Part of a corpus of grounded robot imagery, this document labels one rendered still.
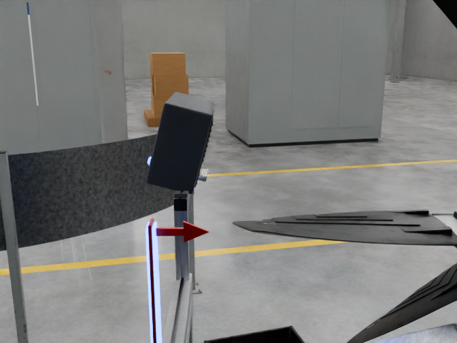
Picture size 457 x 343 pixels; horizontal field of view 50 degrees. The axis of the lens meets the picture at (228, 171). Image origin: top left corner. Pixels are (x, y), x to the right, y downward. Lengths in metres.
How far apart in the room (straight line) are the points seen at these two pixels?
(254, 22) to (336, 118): 1.77
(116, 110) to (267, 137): 2.68
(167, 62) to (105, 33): 3.91
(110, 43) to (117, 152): 2.48
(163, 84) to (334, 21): 3.13
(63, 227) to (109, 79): 2.62
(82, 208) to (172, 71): 6.41
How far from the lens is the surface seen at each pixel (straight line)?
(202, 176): 1.15
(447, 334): 0.61
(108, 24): 4.70
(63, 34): 6.43
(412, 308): 0.76
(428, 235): 0.54
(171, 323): 0.99
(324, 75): 6.96
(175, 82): 8.55
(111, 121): 4.75
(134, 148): 2.36
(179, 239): 1.11
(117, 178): 2.33
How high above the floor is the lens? 1.38
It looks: 15 degrees down
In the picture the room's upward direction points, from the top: straight up
